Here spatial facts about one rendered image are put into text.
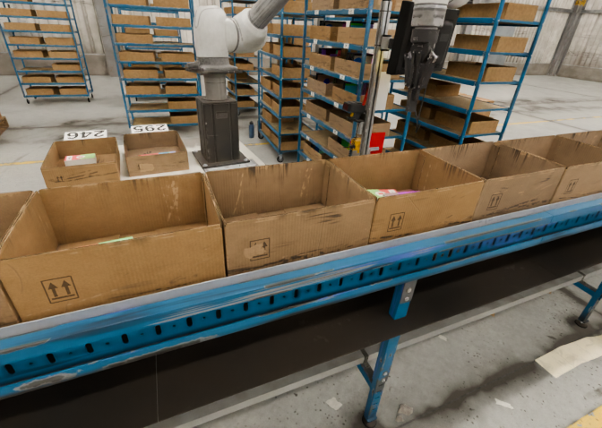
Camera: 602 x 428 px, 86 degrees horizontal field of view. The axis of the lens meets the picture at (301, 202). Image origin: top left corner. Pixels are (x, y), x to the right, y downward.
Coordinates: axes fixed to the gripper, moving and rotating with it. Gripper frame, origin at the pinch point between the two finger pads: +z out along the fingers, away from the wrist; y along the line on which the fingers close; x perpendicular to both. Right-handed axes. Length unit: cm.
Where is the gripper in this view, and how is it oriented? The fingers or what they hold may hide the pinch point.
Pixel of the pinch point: (412, 100)
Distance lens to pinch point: 114.5
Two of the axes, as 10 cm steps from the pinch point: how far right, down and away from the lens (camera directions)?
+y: 4.0, 4.2, -8.1
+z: -0.4, 9.0, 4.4
